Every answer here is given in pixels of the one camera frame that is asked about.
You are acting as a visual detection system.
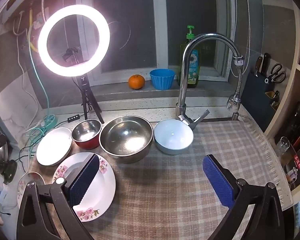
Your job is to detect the light blue bowl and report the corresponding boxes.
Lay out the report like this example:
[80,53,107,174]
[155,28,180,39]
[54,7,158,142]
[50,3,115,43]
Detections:
[153,119,194,155]

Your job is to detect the teal cable reel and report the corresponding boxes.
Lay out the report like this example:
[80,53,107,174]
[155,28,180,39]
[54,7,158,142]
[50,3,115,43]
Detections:
[44,114,58,130]

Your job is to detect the brown handled knife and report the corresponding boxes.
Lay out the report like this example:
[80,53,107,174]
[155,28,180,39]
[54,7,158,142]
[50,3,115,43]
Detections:
[254,56,263,77]

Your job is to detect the yellow gas pipe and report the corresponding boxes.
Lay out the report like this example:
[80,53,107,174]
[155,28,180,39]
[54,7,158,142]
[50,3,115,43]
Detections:
[27,9,38,52]

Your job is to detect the black handled scissors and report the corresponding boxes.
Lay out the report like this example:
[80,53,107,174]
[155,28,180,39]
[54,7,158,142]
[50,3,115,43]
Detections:
[264,63,286,84]

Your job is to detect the beige plaid cloth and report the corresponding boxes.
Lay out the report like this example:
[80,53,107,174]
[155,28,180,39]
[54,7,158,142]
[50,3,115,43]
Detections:
[30,120,294,240]

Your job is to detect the plain white plate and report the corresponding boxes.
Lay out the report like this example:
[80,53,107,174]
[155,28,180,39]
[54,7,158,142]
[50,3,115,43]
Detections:
[36,127,73,167]

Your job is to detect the black red printed box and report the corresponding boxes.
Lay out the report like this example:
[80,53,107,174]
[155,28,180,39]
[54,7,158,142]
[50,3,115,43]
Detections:
[285,142,300,190]

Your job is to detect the orange mandarin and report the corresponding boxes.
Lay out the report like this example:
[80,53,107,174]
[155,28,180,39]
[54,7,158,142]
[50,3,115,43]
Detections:
[128,74,145,90]

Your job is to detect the white ring light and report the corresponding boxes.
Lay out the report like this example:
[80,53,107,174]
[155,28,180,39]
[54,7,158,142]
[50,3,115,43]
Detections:
[37,4,111,77]

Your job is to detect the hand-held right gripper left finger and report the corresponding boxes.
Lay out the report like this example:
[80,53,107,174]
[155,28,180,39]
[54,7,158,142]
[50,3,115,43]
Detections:
[16,153,101,240]

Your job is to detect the blue ribbed cup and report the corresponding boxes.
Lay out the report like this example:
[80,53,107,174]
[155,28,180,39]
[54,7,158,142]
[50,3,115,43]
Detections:
[149,69,176,90]

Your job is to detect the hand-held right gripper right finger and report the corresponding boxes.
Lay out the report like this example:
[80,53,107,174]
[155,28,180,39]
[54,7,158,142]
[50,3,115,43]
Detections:
[202,154,287,240]

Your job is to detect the red steel bowl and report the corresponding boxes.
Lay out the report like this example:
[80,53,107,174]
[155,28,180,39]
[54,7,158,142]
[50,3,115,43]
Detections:
[71,119,102,150]

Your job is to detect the large steel bowl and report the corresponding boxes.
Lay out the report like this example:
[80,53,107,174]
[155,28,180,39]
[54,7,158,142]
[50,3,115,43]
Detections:
[99,116,154,164]

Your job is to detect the teal cable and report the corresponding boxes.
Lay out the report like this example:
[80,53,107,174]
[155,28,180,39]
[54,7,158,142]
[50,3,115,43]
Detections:
[25,27,58,155]

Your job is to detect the black phone holder clamp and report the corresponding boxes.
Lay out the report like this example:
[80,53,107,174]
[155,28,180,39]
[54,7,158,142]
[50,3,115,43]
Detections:
[62,47,80,64]

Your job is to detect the green dish soap bottle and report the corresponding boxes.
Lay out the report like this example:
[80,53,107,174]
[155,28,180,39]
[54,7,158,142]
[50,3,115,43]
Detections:
[178,25,202,88]

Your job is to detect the white window frame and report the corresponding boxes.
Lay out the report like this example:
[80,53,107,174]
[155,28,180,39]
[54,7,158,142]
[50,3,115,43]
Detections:
[76,0,240,85]

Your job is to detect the dark glass bottle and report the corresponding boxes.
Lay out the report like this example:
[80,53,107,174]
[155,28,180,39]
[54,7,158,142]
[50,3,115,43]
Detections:
[289,102,300,140]

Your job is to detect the chrome kitchen faucet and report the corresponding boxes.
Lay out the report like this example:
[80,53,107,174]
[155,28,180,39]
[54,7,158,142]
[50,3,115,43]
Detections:
[175,32,242,130]

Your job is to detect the wooden shelf unit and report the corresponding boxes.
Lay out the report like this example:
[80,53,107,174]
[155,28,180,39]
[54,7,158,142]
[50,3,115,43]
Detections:
[264,0,300,210]

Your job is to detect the black handled knife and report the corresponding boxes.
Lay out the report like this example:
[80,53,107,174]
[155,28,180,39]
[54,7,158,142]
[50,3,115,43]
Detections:
[261,52,270,77]

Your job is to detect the black tabletop tripod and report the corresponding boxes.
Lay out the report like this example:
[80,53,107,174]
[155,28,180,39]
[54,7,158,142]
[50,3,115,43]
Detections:
[72,76,105,124]

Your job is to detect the large floral plate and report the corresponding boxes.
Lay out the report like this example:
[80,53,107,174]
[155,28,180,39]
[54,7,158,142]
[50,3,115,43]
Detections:
[52,152,116,222]

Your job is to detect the small floral dish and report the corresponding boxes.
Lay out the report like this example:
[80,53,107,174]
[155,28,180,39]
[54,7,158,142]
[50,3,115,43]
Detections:
[17,172,45,205]

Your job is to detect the dark blue knife holder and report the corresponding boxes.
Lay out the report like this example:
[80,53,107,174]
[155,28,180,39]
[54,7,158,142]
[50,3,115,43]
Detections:
[242,69,282,130]

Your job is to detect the small clear glass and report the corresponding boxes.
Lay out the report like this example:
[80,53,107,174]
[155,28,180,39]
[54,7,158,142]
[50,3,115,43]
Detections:
[275,137,290,157]

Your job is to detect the flexible faucet sprayer extension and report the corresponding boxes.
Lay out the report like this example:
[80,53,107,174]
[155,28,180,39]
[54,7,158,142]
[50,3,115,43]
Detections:
[226,55,246,112]

